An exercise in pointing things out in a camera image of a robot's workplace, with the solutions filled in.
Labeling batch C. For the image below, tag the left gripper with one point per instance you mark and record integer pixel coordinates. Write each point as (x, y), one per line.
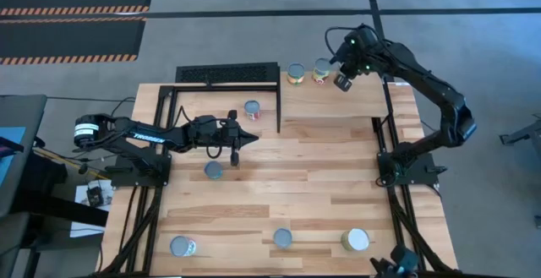
(203, 136)

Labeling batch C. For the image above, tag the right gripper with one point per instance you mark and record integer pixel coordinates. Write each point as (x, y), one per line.
(357, 58)

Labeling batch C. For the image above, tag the red white tomato can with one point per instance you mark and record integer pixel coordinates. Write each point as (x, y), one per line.
(252, 108)

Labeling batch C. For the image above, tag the yellow red spaghetti sauce can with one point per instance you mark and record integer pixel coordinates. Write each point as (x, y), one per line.
(321, 69)

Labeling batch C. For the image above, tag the short teal tuna fish can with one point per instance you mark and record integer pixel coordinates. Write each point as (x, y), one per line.
(213, 170)

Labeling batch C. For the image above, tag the green and orange can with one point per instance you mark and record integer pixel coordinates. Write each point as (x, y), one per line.
(296, 72)

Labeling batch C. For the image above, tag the pink mixed fruit can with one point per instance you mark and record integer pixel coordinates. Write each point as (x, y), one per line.
(181, 245)

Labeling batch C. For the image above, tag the tall green organic can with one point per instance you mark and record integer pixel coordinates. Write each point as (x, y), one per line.
(357, 240)

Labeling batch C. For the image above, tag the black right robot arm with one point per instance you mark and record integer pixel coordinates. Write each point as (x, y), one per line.
(422, 75)

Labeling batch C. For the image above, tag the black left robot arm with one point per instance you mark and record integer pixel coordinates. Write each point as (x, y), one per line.
(148, 136)

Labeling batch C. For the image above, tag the white table label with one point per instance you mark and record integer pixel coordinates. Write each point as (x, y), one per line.
(403, 84)

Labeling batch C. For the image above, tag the orange mushrooms pieces can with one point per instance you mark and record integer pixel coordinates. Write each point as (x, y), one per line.
(282, 238)

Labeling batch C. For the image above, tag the small black device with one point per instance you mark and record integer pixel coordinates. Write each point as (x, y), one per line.
(95, 196)

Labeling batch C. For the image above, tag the white paper sheet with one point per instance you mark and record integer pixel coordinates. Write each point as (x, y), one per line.
(82, 193)

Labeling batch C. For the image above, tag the grey stand leg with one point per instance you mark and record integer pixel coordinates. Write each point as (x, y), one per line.
(524, 134)

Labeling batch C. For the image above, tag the black device with blue part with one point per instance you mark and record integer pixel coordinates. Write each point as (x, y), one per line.
(403, 257)

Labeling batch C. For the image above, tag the black furniture base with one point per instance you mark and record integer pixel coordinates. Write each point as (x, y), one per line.
(50, 210)

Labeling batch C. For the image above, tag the dark grey desk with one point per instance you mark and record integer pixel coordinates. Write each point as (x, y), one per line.
(25, 109)

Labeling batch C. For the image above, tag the blue flat item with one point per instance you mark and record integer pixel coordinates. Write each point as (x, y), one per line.
(10, 159)

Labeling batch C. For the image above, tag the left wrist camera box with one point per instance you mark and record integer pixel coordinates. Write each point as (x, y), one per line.
(226, 132)

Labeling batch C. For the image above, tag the black shelf support post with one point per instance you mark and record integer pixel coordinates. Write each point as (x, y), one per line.
(279, 109)

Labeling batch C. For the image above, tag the black aluminium table frame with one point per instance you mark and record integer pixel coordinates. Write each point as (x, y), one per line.
(165, 109)

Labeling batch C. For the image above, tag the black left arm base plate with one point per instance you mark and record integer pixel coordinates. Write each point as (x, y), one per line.
(127, 181)

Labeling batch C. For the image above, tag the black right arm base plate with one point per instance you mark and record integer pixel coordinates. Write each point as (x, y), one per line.
(422, 176)

